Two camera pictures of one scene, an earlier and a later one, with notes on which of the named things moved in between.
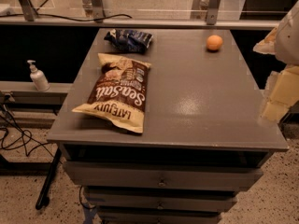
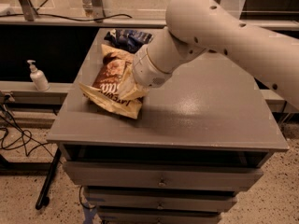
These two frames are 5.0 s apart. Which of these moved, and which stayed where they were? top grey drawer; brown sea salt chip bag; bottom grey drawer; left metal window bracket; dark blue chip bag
Moved: brown sea salt chip bag
Stayed: dark blue chip bag; top grey drawer; left metal window bracket; bottom grey drawer
